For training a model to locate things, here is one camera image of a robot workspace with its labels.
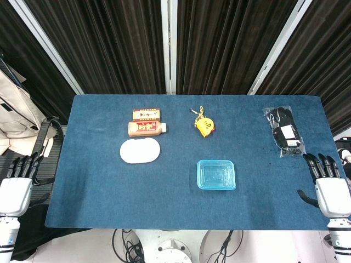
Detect brown bottle red label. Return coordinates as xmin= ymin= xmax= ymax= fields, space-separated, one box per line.
xmin=128 ymin=121 xmax=167 ymax=138

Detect white oval plastic board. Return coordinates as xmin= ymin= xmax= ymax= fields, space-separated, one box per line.
xmin=119 ymin=138 xmax=161 ymax=164

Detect white frame post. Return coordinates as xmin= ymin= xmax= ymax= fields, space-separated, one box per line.
xmin=248 ymin=0 xmax=313 ymax=95
xmin=8 ymin=0 xmax=84 ymax=95
xmin=160 ymin=0 xmax=178 ymax=95

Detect black chair armrest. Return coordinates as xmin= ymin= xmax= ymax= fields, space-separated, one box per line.
xmin=0 ymin=116 xmax=65 ymax=209

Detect black and white bag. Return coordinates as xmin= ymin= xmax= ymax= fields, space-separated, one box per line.
xmin=335 ymin=139 xmax=351 ymax=190

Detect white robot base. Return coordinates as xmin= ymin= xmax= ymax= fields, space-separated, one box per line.
xmin=131 ymin=229 xmax=210 ymax=263

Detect blue felt table mat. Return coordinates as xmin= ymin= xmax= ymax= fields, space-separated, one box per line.
xmin=44 ymin=94 xmax=350 ymax=231

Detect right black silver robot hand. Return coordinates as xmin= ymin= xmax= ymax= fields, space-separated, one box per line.
xmin=297 ymin=153 xmax=351 ymax=219

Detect black pleated curtain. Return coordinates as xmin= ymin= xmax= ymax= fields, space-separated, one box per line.
xmin=0 ymin=0 xmax=75 ymax=124
xmin=176 ymin=0 xmax=299 ymax=95
xmin=24 ymin=0 xmax=167 ymax=95
xmin=257 ymin=0 xmax=351 ymax=136

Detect black gloves in plastic bag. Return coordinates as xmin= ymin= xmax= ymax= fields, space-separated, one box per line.
xmin=262 ymin=105 xmax=307 ymax=158

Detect black cable bundle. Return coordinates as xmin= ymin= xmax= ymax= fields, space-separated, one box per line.
xmin=208 ymin=230 xmax=245 ymax=263
xmin=111 ymin=229 xmax=145 ymax=263

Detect yellow tape measure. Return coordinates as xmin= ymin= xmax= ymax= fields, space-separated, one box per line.
xmin=189 ymin=105 xmax=216 ymax=139

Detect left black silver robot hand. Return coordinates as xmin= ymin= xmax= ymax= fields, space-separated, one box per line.
xmin=0 ymin=152 xmax=52 ymax=218

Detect beige fabric bag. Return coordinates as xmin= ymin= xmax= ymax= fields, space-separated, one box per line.
xmin=0 ymin=68 xmax=48 ymax=156

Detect red yellow printed box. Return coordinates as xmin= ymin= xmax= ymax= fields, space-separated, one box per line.
xmin=132 ymin=107 xmax=162 ymax=122

